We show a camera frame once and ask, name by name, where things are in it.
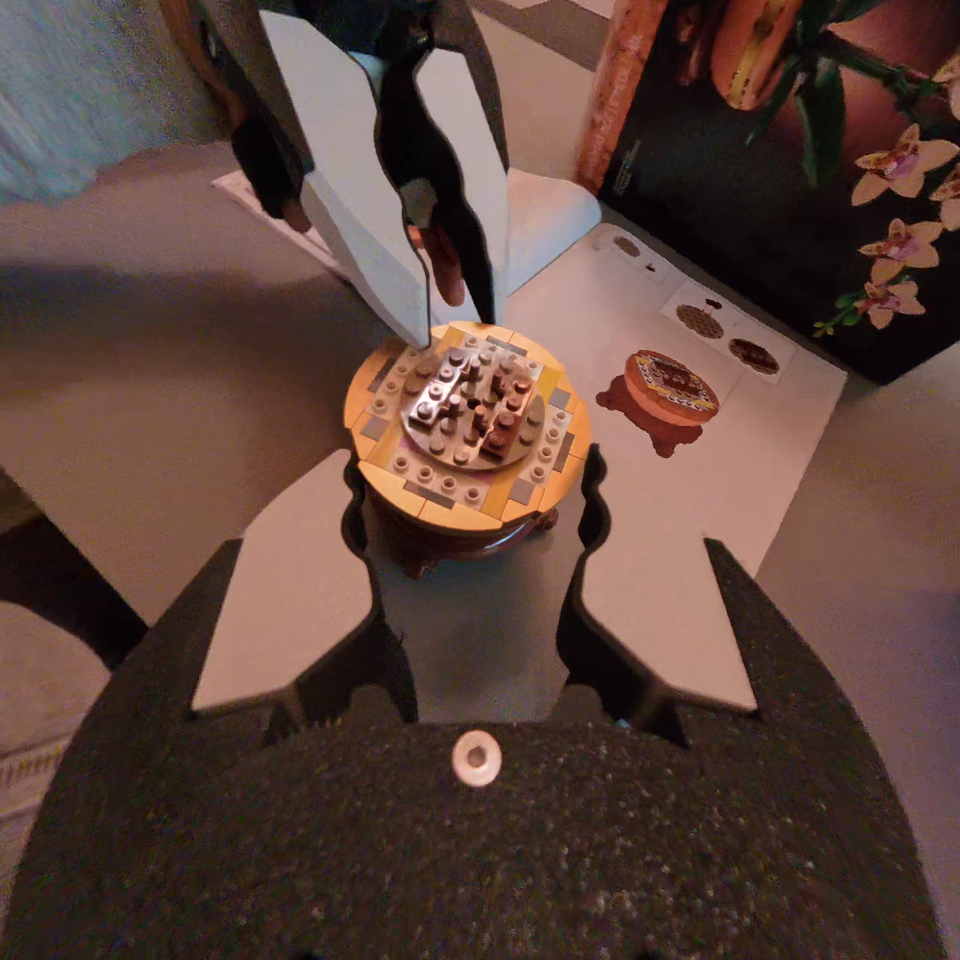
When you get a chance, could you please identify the white instruction booklet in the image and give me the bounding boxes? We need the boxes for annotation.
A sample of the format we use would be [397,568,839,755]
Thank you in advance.
[210,165,852,579]

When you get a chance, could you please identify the brick pot model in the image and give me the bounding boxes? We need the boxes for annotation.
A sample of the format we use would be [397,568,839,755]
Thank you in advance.
[342,320,595,579]

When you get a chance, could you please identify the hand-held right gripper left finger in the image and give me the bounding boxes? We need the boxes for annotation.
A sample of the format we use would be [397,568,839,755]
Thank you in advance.
[192,450,418,736]

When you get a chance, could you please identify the tan round plate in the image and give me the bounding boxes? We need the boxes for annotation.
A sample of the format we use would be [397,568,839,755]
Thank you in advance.
[396,342,550,475]

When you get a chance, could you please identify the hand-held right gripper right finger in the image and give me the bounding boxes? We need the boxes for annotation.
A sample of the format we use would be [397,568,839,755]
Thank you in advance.
[555,443,759,747]

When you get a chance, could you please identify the black flower print box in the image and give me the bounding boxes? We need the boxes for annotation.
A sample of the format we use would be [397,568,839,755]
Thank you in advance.
[578,0,960,388]

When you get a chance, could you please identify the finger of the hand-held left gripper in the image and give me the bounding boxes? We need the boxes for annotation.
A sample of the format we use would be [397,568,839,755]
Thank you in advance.
[413,45,514,328]
[258,8,436,351]

